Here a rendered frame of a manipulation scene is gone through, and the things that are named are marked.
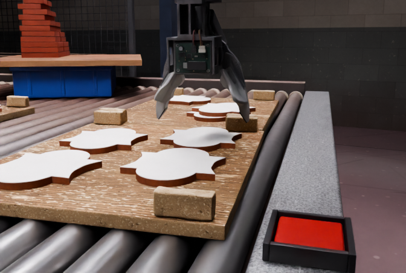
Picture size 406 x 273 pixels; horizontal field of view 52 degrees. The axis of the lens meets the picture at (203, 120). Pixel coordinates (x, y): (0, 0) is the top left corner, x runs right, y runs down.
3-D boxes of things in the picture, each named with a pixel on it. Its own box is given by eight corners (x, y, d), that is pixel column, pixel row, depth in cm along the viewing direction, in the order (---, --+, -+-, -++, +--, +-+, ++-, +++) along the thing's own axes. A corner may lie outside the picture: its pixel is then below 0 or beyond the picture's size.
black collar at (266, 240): (349, 233, 41) (350, 217, 40) (355, 274, 34) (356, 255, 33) (272, 223, 43) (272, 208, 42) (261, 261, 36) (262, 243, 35)
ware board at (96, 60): (140, 58, 178) (140, 54, 178) (142, 65, 130) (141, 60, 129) (18, 59, 171) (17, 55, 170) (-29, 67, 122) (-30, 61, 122)
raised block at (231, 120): (258, 130, 77) (258, 116, 77) (257, 133, 75) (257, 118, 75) (226, 128, 78) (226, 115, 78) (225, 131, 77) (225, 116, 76)
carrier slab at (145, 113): (278, 105, 116) (278, 99, 116) (261, 138, 77) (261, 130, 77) (161, 101, 125) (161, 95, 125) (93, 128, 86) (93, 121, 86)
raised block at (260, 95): (275, 99, 116) (275, 90, 116) (274, 101, 115) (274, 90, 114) (254, 99, 118) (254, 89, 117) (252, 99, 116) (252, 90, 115)
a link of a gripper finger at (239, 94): (242, 130, 61) (206, 79, 61) (247, 121, 67) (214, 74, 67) (259, 118, 60) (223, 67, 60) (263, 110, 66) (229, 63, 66)
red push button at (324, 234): (341, 235, 40) (342, 222, 40) (344, 267, 35) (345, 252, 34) (279, 228, 42) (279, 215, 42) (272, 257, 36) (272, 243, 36)
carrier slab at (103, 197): (264, 139, 77) (264, 130, 77) (225, 241, 38) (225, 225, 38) (93, 130, 85) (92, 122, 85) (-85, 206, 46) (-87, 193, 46)
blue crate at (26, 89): (118, 86, 163) (116, 60, 161) (113, 96, 133) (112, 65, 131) (35, 87, 158) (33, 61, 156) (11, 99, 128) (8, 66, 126)
